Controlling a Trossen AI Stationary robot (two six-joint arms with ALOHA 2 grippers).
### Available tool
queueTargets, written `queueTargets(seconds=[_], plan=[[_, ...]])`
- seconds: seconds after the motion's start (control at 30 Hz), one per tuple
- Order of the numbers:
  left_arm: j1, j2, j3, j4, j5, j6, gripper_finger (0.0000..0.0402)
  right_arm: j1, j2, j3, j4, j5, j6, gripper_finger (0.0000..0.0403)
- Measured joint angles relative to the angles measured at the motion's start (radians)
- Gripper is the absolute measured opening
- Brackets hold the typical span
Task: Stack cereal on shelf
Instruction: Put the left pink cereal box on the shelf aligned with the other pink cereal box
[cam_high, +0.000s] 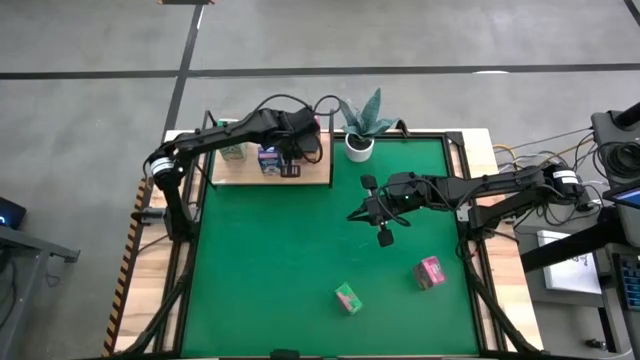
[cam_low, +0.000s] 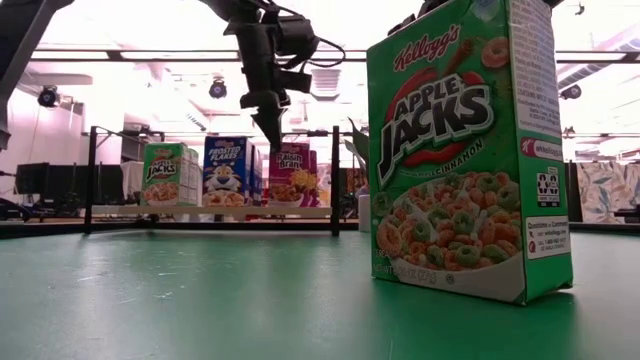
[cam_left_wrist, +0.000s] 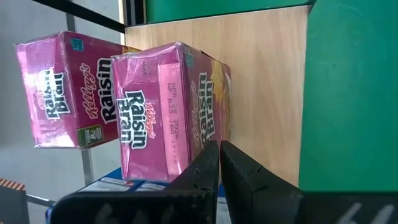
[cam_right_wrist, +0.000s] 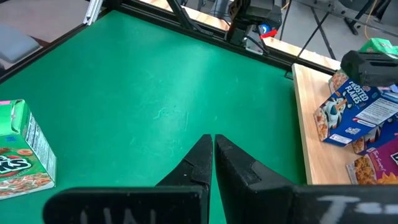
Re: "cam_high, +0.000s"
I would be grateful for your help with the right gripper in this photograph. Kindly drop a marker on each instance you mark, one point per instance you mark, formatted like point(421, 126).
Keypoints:
point(395, 197)

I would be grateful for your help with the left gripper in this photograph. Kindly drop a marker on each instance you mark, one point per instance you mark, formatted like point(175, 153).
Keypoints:
point(300, 132)

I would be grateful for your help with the Frosted Flakes cereal box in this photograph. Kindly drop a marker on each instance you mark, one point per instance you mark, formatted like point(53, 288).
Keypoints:
point(270, 162)

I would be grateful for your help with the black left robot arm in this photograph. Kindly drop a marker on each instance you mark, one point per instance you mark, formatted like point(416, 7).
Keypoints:
point(215, 135)

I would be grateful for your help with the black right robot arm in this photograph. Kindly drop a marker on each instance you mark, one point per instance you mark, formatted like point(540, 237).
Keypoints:
point(490, 187)

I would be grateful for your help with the wooden shelf board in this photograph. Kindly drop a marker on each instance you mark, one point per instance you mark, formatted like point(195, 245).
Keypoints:
point(240, 172)

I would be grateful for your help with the Raisin Bran cereal box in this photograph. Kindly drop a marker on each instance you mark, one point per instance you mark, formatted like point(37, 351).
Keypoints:
point(430, 272)

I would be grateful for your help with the white plant pot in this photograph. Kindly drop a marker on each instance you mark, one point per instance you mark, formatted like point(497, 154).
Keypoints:
point(359, 152)

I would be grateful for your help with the green snake plant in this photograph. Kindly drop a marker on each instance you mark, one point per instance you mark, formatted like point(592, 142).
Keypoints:
point(370, 112)

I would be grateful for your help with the green table mat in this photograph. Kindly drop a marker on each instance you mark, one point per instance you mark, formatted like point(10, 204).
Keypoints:
point(280, 260)

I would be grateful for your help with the white paper sheet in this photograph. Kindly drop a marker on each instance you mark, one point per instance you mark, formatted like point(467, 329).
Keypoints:
point(570, 270)

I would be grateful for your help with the black diagonal beam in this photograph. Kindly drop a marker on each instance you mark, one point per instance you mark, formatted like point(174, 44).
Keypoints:
point(575, 247)

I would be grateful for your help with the grey side desk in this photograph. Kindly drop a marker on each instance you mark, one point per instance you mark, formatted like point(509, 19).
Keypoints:
point(25, 245)
point(565, 320)

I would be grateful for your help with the yellow black hazard tape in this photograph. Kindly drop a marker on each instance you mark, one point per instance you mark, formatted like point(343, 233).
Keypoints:
point(119, 300)

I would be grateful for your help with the grey equipment case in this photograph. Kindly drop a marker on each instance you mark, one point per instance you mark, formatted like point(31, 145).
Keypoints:
point(605, 135)

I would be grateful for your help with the tablet screen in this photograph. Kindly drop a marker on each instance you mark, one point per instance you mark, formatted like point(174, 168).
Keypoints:
point(627, 197)

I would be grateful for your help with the small black object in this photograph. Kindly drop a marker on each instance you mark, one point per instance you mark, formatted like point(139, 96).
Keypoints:
point(595, 344)

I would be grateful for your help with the black device blue light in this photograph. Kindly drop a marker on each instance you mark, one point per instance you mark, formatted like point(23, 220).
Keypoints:
point(10, 212)

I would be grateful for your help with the black metal shelf frame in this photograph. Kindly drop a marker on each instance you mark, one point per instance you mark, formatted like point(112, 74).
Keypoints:
point(331, 160)

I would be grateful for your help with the silver metal bracket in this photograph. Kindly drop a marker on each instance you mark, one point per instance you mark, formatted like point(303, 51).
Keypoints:
point(462, 212)

